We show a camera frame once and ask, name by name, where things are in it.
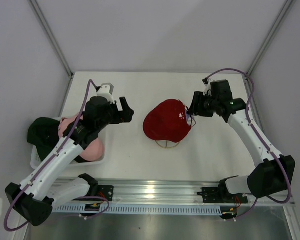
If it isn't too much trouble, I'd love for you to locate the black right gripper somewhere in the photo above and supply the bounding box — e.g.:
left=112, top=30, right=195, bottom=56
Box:
left=186, top=91, right=219, bottom=118

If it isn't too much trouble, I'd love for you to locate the red baseball cap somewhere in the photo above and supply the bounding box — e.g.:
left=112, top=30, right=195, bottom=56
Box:
left=143, top=99, right=192, bottom=143

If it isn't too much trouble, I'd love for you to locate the pink baseball cap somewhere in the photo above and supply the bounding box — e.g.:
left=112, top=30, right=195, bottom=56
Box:
left=58, top=114, right=105, bottom=164

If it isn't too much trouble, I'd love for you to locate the purple baseball cap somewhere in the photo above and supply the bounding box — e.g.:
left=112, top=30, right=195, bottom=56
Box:
left=184, top=105, right=197, bottom=128

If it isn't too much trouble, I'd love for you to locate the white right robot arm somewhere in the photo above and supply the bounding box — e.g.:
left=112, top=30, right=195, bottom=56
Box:
left=188, top=78, right=296, bottom=202

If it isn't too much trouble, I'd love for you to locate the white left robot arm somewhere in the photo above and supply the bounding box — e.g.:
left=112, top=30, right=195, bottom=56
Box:
left=4, top=96, right=135, bottom=232

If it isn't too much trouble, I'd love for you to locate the dark green baseball cap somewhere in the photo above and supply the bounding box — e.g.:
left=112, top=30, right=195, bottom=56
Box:
left=27, top=117, right=60, bottom=161

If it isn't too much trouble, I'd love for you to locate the white plastic basket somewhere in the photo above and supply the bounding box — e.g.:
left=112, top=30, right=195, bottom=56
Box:
left=30, top=118, right=105, bottom=169

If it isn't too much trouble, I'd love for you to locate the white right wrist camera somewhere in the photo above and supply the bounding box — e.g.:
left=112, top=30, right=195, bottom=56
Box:
left=202, top=77, right=213, bottom=95

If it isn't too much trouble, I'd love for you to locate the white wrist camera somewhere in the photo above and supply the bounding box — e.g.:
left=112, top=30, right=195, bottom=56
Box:
left=96, top=83, right=115, bottom=104
left=202, top=77, right=213, bottom=95

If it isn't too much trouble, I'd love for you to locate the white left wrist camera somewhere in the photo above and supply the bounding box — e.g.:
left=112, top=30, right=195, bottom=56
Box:
left=96, top=83, right=115, bottom=104

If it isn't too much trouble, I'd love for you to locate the gold wire hat stand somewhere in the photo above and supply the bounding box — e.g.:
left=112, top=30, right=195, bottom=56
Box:
left=154, top=140, right=181, bottom=150

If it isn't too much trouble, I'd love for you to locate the aluminium mounting rail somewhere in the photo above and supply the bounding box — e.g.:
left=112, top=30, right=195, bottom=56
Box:
left=52, top=178, right=297, bottom=206

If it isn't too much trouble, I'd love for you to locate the white slotted cable duct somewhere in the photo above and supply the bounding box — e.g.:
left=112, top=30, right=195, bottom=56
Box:
left=53, top=203, right=222, bottom=216

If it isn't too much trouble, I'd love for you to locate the right aluminium frame post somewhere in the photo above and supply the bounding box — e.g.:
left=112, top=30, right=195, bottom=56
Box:
left=246, top=0, right=297, bottom=76

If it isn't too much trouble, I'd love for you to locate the aluminium frame post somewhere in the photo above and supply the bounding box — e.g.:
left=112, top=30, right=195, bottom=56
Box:
left=246, top=0, right=297, bottom=76
left=27, top=0, right=74, bottom=79

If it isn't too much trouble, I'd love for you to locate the left aluminium frame post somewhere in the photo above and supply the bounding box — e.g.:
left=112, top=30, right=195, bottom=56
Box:
left=27, top=0, right=74, bottom=79

